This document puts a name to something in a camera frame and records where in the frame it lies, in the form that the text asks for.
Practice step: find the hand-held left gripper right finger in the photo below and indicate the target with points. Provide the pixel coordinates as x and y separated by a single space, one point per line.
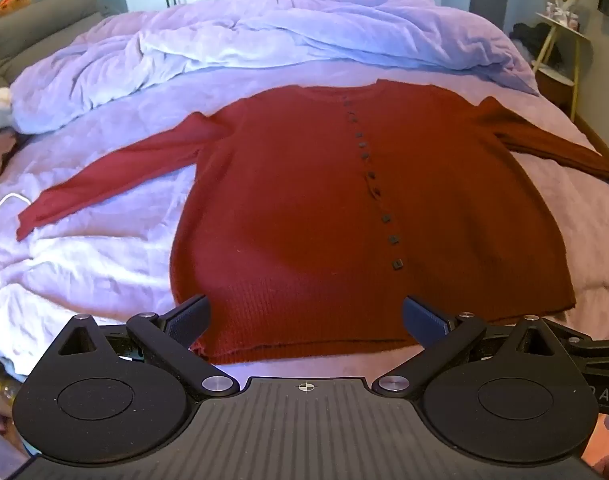
424 319

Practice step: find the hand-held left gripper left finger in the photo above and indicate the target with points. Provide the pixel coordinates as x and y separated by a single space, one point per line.
187 319

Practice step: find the red knit cardigan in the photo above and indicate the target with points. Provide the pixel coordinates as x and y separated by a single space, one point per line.
294 200

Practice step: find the dark clothes pile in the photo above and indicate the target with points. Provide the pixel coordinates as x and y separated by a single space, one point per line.
529 40

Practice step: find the pink bed sheet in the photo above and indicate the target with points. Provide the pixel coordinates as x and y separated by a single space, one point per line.
109 260

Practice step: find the yellow side table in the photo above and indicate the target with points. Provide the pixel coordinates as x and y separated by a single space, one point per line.
554 72

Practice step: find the lilac duvet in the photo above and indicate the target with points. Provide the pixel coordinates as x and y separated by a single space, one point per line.
284 30

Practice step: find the grey sofa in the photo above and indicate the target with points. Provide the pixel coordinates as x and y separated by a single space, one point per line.
39 25

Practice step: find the orange plush toy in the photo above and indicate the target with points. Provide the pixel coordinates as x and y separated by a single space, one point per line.
9 5

